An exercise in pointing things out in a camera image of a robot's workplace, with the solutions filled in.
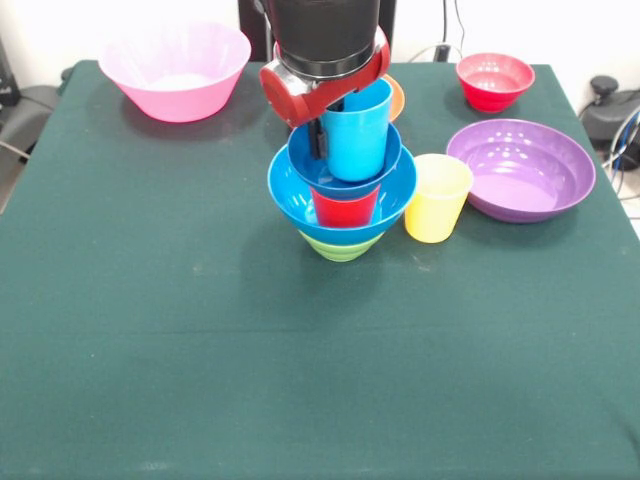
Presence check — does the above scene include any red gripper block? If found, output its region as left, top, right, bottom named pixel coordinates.
left=258, top=27, right=393, bottom=161

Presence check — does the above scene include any light blue cup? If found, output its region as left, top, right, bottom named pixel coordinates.
left=319, top=78, right=395, bottom=183

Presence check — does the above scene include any small dark blue bowl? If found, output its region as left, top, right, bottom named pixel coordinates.
left=287, top=122, right=404, bottom=200

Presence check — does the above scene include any large light blue bowl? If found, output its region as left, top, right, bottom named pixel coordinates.
left=267, top=143, right=419, bottom=246

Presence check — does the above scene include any red cup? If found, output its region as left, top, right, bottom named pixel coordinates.
left=309, top=183, right=381, bottom=229

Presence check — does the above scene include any green bowl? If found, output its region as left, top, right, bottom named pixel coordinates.
left=295, top=227, right=386, bottom=263

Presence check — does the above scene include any yellow cup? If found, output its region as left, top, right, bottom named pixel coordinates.
left=403, top=153, right=475, bottom=244

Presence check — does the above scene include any large pink bowl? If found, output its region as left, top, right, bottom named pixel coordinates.
left=98, top=22, right=253, bottom=124

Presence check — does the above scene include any small crimson bowl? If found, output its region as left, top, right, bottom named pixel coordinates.
left=455, top=52, right=536, bottom=114

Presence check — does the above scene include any purple bowl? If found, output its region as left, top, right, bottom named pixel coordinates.
left=445, top=118, right=597, bottom=224

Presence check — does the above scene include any dark green tablecloth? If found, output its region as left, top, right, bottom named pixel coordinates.
left=0, top=59, right=640, bottom=480

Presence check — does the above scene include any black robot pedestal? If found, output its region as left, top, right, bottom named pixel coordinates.
left=238, top=0, right=397, bottom=64

